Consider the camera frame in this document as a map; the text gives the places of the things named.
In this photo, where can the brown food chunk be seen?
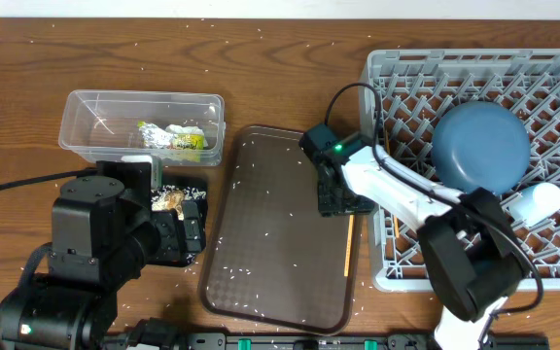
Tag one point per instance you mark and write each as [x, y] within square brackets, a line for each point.
[169, 200]

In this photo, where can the large blue plate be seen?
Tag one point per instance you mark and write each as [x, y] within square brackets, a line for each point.
[480, 145]

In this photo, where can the spilled white rice pile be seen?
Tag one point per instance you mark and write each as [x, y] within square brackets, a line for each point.
[191, 193]

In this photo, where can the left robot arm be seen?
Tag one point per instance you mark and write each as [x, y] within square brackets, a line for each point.
[104, 232]

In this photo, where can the yellow snack wrapper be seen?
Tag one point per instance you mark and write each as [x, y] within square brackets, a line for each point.
[181, 141]

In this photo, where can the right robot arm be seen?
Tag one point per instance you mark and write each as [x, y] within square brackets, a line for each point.
[465, 241]

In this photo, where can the dark brown serving tray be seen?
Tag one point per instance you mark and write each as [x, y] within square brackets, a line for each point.
[273, 258]

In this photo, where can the foil ball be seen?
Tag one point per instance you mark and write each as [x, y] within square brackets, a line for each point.
[153, 137]

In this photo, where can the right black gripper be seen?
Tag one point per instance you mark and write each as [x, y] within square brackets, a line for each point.
[329, 207]

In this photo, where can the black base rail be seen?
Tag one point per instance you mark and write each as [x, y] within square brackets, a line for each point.
[309, 341]

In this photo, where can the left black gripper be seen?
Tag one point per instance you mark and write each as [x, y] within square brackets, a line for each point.
[183, 233]

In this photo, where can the black plastic tray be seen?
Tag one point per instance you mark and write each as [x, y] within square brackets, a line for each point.
[183, 181]

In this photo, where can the wooden chopstick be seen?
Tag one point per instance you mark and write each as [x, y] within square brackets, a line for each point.
[349, 240]
[394, 194]

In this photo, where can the light blue plastic cup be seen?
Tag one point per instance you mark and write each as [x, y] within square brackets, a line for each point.
[535, 204]

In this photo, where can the clear plastic bin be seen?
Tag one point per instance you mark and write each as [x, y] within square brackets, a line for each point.
[102, 124]

